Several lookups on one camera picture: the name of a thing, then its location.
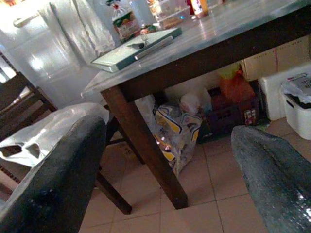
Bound beige cardboard box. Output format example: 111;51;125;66
242;33;311;81

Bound clear bag of food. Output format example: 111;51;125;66
111;3;141;43

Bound white fridge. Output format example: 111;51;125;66
0;0;117;110

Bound orange bottle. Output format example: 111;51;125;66
189;0;209;19

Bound white foam box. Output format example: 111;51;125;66
259;65;311;122

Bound small pinkish plastic bag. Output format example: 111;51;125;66
179;93;202;116

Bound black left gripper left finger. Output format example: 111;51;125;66
0;115;108;233

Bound yellow blue patterned plastic bag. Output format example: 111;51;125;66
153;103;202;175

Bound green flat binder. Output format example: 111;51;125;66
91;26;183;73

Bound white plastic bin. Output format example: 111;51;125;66
281;80;311;140

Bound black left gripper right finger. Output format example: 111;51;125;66
230;125;311;233

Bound clear plastic food container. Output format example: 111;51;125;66
149;0;191;29

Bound dark plastic crate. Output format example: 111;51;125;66
205;80;260;141

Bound orange plastic bag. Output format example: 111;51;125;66
218;64;256;105

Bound dark wooden table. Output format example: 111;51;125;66
82;0;311;211

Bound dark wooden chair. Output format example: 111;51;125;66
0;71;133;216

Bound translucent white plastic bag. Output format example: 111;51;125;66
135;94;158;136

